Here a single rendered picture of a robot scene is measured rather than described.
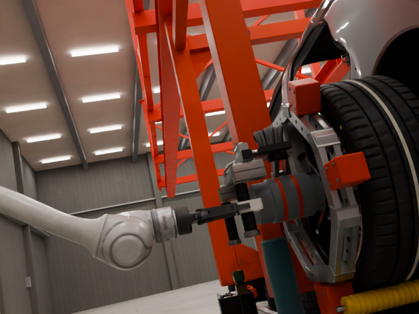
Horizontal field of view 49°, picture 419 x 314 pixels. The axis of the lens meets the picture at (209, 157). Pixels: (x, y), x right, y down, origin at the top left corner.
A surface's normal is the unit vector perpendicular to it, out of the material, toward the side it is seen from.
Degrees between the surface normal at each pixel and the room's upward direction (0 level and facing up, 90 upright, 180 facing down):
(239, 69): 90
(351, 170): 90
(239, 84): 90
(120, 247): 112
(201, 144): 90
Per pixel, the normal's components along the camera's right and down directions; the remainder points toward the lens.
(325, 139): 0.08, -0.25
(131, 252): 0.27, 0.06
